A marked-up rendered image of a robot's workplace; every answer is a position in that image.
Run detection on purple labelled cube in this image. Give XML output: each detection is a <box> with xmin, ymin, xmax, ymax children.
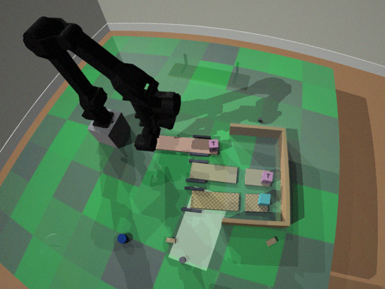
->
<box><xmin>209</xmin><ymin>139</ymin><xmax>219</xmax><ymax>152</ymax></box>

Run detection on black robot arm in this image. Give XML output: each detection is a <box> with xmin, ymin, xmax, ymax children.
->
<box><xmin>23</xmin><ymin>16</ymin><xmax>180</xmax><ymax>129</ymax></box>

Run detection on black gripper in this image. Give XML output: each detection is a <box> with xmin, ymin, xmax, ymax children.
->
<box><xmin>134</xmin><ymin>112</ymin><xmax>161</xmax><ymax>152</ymax></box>

